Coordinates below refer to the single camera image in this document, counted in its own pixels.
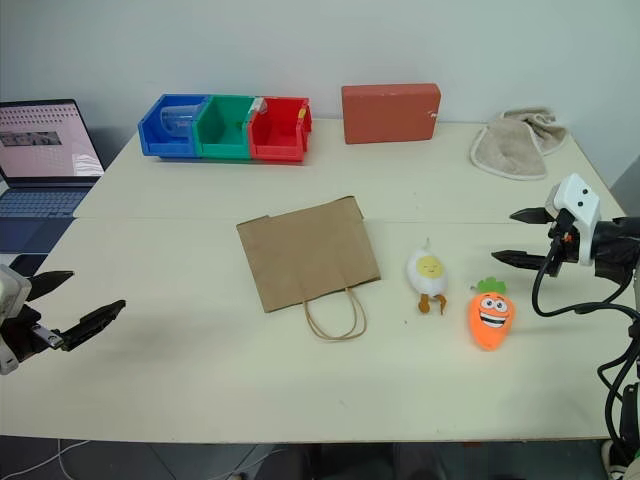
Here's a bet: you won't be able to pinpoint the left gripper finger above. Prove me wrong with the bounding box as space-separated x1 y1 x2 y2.
59 299 127 352
25 270 76 303

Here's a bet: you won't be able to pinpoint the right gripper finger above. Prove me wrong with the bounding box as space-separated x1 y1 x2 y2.
509 205 554 226
491 249 550 272

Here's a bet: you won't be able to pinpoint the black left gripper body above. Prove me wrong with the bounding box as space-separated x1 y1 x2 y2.
0 304 64 364

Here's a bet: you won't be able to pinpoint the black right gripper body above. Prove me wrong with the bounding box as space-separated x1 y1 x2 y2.
544 209 577 278

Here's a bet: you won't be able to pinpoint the brown paper bag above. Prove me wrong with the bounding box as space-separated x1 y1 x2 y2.
235 195 383 343

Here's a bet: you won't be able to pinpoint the orange carrot plush toy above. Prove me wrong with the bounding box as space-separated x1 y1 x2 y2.
466 277 516 352

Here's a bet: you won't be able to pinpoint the beige folded towel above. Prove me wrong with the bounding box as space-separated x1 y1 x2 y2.
469 106 568 181

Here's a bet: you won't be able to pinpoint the egg plush toy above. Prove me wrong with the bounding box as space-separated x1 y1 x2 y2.
404 237 450 316

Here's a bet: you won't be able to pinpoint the open laptop computer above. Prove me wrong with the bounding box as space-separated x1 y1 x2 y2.
0 98 106 254

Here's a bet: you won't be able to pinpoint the red-brown rectangular box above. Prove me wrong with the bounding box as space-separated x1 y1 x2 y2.
341 83 442 146

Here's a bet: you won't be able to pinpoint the blue plastic storage bin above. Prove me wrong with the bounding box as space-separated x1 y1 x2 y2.
137 93 210 159

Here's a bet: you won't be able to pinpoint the large clear plastic cup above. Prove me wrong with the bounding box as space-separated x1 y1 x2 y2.
159 103 206 139

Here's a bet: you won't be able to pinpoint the green plastic storage bin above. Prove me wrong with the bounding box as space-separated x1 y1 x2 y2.
192 94 257 161

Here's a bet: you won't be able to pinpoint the red plastic storage bin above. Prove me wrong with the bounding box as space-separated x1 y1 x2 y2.
247 96 314 163

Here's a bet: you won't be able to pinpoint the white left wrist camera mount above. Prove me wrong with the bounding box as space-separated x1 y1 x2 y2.
0 263 32 376

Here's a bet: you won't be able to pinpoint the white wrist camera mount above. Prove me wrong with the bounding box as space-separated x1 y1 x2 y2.
0 263 32 376
544 173 602 267

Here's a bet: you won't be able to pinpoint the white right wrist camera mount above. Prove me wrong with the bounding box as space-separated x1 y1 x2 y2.
544 173 602 267

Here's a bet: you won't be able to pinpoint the thin white cable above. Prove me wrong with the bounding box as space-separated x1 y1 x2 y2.
48 438 79 480

